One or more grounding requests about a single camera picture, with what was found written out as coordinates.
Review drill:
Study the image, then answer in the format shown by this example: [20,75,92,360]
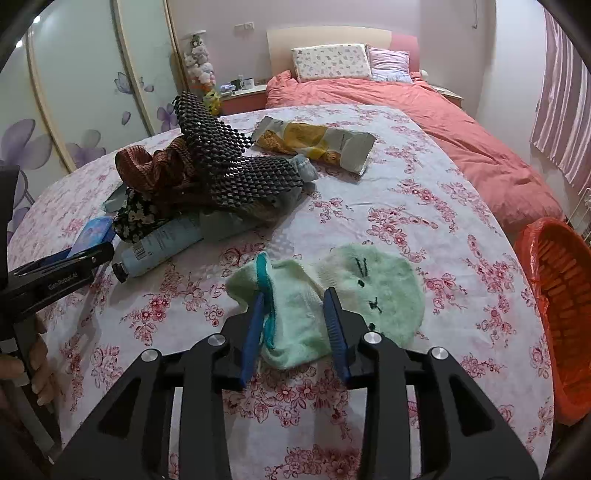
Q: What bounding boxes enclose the brown red patterned cloth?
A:
[115,137,197,195]

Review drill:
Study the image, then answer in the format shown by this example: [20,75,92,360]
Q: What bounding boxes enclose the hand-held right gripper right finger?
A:
[322,287,539,480]

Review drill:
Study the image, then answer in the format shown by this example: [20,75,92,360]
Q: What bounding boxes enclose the black floral cloth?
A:
[113,188,163,244]

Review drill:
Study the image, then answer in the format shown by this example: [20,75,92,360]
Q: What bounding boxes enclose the pink floral bedsheet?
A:
[7,104,555,480]

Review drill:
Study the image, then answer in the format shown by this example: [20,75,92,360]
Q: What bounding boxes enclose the light green snack packet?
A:
[291,154,320,182]

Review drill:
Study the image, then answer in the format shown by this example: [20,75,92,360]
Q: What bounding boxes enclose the person's left hand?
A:
[0,338,55,408]

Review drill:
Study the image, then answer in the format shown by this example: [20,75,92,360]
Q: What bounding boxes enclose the plush toy bouquet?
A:
[183,31,219,93]

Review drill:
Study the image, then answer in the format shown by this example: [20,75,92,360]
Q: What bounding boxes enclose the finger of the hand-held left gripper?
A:
[2,242,116,320]
[9,248,94,278]

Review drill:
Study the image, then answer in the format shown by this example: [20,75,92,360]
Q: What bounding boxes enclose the mint green sock teal trim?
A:
[225,251,334,370]

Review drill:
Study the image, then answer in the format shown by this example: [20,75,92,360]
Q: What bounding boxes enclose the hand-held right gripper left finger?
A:
[51,291,273,480]

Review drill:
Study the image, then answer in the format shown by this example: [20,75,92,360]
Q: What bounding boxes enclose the pink striped curtain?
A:
[530,8,591,186]

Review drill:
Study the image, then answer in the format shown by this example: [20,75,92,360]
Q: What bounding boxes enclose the pink duvet bed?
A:
[265,70,566,237]

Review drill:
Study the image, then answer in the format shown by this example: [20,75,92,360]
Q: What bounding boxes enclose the wardrobe with purple flowers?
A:
[0,0,186,241]

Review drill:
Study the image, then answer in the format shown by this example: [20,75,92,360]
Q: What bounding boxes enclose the pink striped pillow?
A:
[366,45,414,85]

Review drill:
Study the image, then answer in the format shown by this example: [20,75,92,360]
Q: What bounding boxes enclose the cream bedside table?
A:
[428,83,464,110]

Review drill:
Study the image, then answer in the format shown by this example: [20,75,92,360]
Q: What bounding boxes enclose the white wire rack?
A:
[564,187,591,243]

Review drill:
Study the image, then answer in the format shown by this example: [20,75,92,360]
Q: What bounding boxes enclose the light blue packet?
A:
[69,217,116,259]

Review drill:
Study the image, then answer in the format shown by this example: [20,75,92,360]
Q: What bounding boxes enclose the yellow white snack wrapper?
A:
[252,115,378,176]

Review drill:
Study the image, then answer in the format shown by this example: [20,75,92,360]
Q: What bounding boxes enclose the light blue tube bottle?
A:
[112,216,205,283]

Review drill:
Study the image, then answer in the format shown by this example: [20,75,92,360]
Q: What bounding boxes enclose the mint fuzzy sock with face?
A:
[316,244,426,348]

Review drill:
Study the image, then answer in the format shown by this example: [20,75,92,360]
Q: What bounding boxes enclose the black studded mesh mat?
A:
[172,91,305,209]

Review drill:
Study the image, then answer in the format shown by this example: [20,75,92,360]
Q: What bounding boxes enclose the grey cloth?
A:
[198,191,290,241]

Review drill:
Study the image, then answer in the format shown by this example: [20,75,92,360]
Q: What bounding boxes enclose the white floral pillow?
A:
[291,44,374,84]

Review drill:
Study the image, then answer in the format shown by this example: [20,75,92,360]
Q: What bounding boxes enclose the cream pink headboard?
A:
[267,27,421,80]

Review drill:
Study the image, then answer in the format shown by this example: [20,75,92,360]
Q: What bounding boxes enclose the pink white nightstand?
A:
[219,83,269,116]

